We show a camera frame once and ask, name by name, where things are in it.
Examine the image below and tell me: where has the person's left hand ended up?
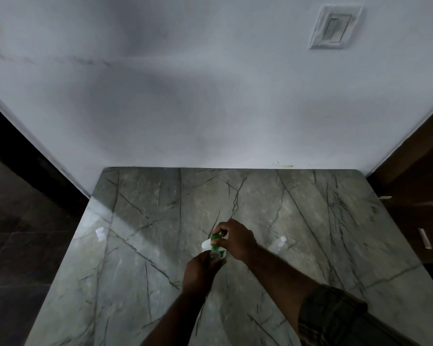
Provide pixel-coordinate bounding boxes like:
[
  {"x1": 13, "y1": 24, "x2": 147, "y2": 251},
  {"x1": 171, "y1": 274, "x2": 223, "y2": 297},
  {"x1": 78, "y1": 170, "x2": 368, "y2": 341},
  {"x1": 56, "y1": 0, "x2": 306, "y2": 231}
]
[{"x1": 182, "y1": 250, "x2": 225, "y2": 295}]

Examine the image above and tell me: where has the person's right hand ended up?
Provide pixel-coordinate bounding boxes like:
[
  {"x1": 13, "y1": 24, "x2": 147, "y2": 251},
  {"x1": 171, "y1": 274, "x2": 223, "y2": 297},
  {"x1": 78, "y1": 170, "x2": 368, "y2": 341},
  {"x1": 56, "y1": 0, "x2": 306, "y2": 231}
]
[{"x1": 211, "y1": 218, "x2": 259, "y2": 264}]

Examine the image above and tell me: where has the clear bottle with white label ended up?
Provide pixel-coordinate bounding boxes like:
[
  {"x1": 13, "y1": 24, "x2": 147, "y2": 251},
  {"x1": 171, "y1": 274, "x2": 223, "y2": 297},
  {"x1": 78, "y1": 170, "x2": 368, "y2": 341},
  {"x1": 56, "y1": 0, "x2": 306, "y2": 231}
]
[{"x1": 201, "y1": 238, "x2": 227, "y2": 266}]

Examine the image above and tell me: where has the person's right forearm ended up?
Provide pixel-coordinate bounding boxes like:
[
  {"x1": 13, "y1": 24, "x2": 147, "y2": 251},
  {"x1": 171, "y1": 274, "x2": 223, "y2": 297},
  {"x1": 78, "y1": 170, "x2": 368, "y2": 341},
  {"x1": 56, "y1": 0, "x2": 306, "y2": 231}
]
[{"x1": 242, "y1": 244, "x2": 330, "y2": 337}]

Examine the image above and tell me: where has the person's left forearm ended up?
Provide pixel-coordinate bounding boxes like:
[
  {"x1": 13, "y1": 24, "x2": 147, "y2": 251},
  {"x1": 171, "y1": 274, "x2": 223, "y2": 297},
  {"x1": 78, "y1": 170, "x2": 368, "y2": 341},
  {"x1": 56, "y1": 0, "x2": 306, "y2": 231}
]
[{"x1": 140, "y1": 287, "x2": 212, "y2": 346}]

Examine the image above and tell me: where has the small clear plastic bottle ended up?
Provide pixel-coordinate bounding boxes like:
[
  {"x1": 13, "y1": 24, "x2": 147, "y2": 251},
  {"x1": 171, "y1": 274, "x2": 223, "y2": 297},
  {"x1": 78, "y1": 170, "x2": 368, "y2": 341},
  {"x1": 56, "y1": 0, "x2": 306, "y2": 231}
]
[{"x1": 271, "y1": 235, "x2": 288, "y2": 255}]

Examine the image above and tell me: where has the dark plaid shirt sleeve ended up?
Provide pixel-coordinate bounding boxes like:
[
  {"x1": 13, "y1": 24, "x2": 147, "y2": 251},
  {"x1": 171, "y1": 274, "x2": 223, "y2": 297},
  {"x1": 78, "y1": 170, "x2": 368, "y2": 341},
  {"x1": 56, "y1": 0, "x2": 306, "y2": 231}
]
[{"x1": 297, "y1": 284, "x2": 421, "y2": 346}]

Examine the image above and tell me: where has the brown wooden cabinet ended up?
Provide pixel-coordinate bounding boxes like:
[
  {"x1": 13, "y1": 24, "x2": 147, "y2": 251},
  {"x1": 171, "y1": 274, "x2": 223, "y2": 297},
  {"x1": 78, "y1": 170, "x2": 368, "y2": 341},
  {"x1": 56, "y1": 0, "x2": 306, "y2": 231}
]
[{"x1": 367, "y1": 100, "x2": 433, "y2": 264}]

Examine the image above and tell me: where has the silver cabinet handle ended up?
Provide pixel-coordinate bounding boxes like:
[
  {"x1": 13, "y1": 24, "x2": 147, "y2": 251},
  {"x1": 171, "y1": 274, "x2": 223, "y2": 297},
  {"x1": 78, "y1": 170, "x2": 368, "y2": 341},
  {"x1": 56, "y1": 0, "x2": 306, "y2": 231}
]
[{"x1": 417, "y1": 228, "x2": 433, "y2": 250}]

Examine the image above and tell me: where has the white wall switch plate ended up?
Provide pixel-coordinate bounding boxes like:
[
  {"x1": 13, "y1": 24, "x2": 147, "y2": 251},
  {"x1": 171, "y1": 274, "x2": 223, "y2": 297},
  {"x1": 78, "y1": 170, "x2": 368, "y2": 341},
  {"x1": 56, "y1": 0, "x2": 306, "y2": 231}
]
[{"x1": 308, "y1": 5, "x2": 363, "y2": 50}]

